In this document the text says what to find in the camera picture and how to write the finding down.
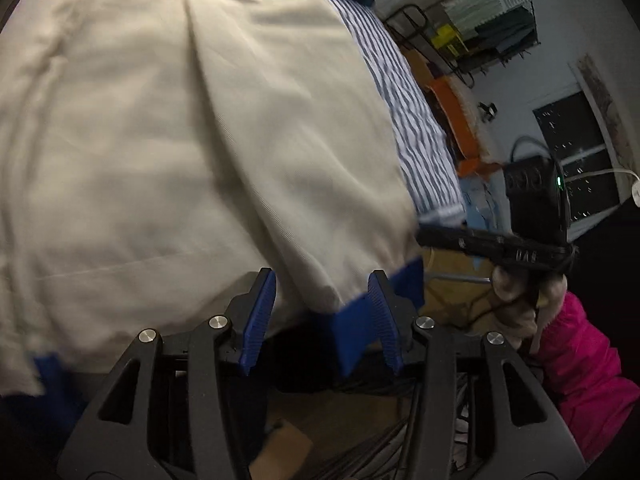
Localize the black clothes rack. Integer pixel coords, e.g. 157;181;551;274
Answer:
385;0;543;88

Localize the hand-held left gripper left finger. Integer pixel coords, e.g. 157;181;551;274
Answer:
59;267;277;480

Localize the brown cardboard box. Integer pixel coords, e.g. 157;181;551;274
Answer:
424;247;496;333

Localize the beige and blue work jacket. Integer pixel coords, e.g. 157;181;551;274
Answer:
0;0;426;401

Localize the dark green hanging garment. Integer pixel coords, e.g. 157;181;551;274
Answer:
462;7;538;73

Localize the brown cardboard piece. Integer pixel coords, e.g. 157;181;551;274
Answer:
250;420;314;480

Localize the striped bed quilt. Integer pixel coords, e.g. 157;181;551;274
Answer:
325;0;466;221

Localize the white power cable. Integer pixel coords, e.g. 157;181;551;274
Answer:
562;164;640;207

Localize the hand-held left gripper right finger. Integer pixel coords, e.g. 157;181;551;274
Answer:
367;270;586;480

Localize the orange box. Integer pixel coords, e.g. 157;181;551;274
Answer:
405;50;501;178

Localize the yellow box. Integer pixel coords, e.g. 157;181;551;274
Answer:
431;24;471;56

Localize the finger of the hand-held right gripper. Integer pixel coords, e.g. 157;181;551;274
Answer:
416;225;471;252

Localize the white striped hanging towel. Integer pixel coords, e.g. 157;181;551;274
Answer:
442;0;531;33

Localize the black cable bundle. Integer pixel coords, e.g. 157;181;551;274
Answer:
300;370;481;480

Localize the person's right hand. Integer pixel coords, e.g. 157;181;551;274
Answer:
490;262;568;356

